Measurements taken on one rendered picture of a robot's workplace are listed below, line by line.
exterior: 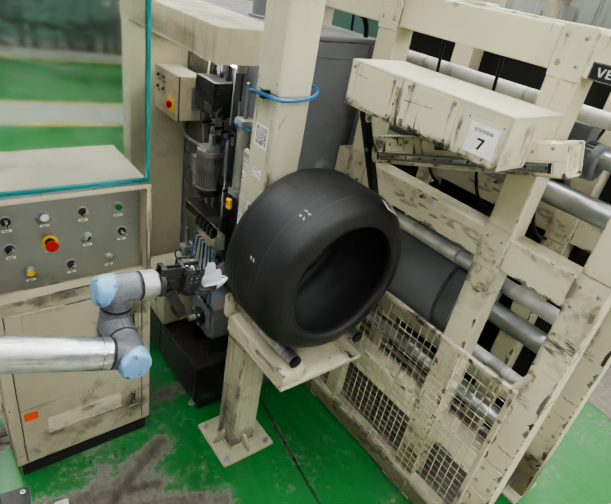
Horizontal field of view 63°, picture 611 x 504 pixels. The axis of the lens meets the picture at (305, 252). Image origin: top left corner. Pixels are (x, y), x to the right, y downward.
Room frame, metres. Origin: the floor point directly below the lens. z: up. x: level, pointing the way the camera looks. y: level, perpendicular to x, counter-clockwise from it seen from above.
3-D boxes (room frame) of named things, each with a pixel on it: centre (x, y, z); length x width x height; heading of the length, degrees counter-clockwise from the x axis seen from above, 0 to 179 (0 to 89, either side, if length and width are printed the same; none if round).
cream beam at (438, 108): (1.56, -0.33, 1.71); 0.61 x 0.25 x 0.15; 43
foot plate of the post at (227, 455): (1.62, 0.16, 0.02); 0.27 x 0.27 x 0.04; 43
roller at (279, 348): (1.35, 0.08, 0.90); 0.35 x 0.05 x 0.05; 43
